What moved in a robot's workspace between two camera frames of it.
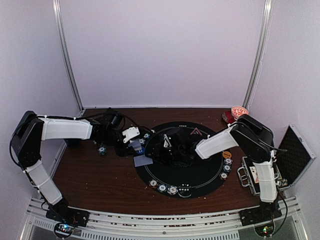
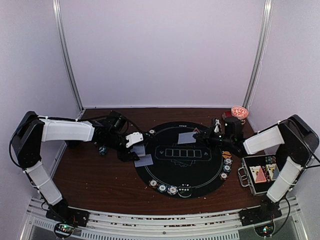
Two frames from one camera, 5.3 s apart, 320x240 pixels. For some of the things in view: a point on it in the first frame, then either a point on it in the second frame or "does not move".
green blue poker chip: (162, 188) does not move
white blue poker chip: (172, 190) does not move
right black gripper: (158, 153) → (207, 136)
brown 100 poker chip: (223, 176) does not move
